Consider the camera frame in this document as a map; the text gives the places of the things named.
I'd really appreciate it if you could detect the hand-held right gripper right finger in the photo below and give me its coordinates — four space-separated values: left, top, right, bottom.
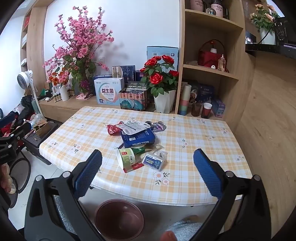
193 148 272 241

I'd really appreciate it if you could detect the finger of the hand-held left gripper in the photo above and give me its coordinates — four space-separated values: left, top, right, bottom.
0 114 16 128
9 122 34 142

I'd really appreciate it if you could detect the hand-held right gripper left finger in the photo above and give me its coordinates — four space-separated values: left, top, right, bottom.
24 149 103 241

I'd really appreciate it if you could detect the white green paper cup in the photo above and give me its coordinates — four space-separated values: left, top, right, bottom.
116 147 137 171

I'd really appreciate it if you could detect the red white long wrapper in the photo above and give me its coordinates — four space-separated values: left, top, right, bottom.
122 162 145 174

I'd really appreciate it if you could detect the red snack wrapper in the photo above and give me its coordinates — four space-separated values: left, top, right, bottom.
106 120 126 136

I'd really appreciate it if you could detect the clear case with blue card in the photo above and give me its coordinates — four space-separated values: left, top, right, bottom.
141 152 168 172

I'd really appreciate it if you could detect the brown plastic waste bin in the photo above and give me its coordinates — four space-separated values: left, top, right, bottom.
94 199 144 240

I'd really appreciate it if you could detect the blue coffee box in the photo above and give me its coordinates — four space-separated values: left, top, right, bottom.
121 128 156 149

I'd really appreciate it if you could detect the white printed pouch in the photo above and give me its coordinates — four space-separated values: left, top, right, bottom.
116 120 152 135

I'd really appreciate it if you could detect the person's left hand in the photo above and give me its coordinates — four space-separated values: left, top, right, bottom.
0 162 16 194

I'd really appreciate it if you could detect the cardboard box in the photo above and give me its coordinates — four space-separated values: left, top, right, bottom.
33 120 50 136

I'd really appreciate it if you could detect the black stool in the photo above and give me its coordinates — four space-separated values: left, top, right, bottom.
22 123 59 165

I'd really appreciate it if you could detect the orange checked floral tablecloth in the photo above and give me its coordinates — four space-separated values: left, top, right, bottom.
39 106 252 204

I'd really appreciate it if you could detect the pile of clothes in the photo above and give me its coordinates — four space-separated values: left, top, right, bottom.
0 95 42 137

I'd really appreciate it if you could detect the white desk fan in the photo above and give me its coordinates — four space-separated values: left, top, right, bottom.
17 70 43 116

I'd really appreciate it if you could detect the low wooden cabinet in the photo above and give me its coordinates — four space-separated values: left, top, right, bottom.
38 93 178 126

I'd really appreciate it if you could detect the row of small brown bottles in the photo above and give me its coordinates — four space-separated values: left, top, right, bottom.
47 91 63 103

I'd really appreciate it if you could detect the person's grey fleece leg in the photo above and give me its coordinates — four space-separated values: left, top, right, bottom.
162 215 222 241

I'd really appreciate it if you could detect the orange flowers tall white vase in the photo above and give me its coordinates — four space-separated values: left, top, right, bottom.
47 71 71 102

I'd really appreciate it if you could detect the red paper cup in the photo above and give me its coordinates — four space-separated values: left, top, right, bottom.
201 103 212 119

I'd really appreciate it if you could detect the brown translucent cup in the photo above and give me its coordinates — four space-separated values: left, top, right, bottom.
191 102 202 117

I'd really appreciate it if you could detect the small light blue box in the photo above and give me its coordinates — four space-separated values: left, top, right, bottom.
211 99 226 118

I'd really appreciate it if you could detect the purple foil wrapper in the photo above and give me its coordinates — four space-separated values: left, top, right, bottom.
146 120 167 132

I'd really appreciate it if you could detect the stack of pastel cups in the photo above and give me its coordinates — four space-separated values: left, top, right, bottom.
178 83 192 115

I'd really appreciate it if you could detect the dark blue gift box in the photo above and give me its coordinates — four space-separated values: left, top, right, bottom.
190 81 214 105

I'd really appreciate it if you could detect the white blue carton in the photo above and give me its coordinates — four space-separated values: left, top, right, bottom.
94 77 125 106

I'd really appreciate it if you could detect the peach shrink-wrapped pack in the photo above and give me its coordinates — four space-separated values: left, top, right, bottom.
119 89 148 112

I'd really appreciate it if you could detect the red rose plant white pot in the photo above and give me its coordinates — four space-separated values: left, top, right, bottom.
140 55 179 114

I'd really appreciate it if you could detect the tall wooden bookshelf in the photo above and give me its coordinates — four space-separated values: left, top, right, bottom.
20 7 48 72

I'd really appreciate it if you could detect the black printed box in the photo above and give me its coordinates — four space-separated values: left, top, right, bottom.
126 81 148 93

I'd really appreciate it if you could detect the wooden shelf unit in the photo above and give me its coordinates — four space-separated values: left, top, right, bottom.
174 0 257 132

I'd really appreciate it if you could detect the pink blossom arrangement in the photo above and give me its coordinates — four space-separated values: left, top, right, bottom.
43 6 115 100

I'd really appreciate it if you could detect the dark blue patterned box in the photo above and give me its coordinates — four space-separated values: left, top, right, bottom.
121 65 136 84

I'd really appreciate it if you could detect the clear perfume bottle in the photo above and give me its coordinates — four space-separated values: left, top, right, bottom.
218 54 226 72

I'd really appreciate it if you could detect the large light blue box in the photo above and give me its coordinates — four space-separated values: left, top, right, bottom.
147 46 179 70

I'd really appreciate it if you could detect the black counter shelf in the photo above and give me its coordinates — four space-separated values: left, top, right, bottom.
245 43 296 59

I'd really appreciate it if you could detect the pink rose plant white pot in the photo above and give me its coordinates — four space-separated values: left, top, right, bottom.
250 3 280 44

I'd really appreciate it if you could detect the black pink mug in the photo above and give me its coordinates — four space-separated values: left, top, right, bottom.
210 0 229 19

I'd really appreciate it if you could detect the red basket with handle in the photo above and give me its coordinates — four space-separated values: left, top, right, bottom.
198 40 226 70

